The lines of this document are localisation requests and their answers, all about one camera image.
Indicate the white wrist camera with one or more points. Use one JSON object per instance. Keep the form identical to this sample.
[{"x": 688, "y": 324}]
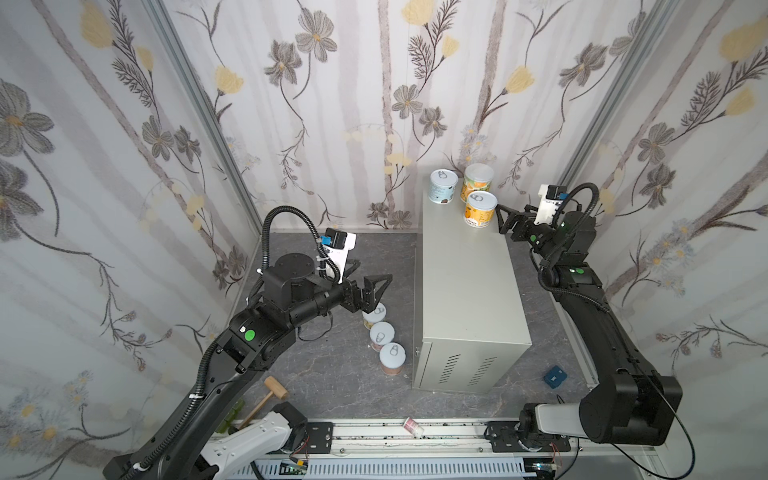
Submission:
[
  {"x": 549, "y": 205},
  {"x": 338, "y": 244}
]

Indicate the yellow label can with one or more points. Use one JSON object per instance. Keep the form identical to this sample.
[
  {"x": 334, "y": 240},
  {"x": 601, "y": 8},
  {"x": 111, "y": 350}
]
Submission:
[
  {"x": 480, "y": 208},
  {"x": 374, "y": 317}
]

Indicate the green orange peach can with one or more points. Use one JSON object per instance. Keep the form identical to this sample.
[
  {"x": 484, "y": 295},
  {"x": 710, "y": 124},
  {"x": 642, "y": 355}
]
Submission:
[{"x": 477, "y": 176}]

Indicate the grey metal cabinet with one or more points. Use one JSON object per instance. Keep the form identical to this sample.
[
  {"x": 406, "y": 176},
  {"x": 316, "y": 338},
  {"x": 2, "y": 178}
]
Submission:
[{"x": 469, "y": 323}]

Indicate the green block toy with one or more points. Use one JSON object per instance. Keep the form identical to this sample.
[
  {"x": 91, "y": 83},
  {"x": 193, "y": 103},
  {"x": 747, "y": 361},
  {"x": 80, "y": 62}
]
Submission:
[{"x": 230, "y": 417}]

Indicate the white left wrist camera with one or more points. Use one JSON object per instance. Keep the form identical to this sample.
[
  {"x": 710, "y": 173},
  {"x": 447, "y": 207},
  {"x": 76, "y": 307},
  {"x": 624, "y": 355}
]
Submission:
[{"x": 338, "y": 244}]

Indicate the salmon label can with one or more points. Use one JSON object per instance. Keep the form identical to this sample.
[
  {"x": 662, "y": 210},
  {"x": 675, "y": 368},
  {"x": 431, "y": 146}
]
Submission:
[{"x": 392, "y": 357}]

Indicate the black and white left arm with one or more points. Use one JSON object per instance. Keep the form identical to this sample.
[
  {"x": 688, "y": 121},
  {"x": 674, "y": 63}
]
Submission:
[{"x": 290, "y": 292}]

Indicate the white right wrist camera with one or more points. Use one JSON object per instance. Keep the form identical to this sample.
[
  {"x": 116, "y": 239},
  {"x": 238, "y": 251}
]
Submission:
[{"x": 549, "y": 205}]

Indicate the white blue label can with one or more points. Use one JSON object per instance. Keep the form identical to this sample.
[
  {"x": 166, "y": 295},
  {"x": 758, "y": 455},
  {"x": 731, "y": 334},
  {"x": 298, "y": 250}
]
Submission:
[{"x": 442, "y": 185}]

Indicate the blue square block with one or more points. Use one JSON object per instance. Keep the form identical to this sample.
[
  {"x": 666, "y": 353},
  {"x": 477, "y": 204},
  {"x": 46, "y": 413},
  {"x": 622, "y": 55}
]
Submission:
[{"x": 555, "y": 377}]

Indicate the pink label can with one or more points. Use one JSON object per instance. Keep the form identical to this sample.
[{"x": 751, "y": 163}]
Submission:
[{"x": 381, "y": 334}]

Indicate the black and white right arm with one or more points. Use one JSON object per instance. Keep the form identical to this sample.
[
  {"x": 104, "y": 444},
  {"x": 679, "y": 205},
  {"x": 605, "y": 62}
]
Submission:
[{"x": 632, "y": 403}]

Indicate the small pink bottle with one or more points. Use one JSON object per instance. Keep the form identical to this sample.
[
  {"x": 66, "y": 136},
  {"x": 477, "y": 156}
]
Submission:
[{"x": 413, "y": 427}]

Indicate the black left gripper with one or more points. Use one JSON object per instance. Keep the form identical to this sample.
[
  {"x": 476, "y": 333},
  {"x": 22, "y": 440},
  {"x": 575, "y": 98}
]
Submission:
[{"x": 352, "y": 294}]

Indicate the wooden mallet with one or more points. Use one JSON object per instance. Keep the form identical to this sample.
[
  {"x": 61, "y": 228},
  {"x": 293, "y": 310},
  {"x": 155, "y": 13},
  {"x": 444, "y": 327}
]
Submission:
[{"x": 275, "y": 389}]

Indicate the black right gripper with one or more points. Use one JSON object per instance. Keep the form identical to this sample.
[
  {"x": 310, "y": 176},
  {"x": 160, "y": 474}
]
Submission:
[{"x": 522, "y": 222}]

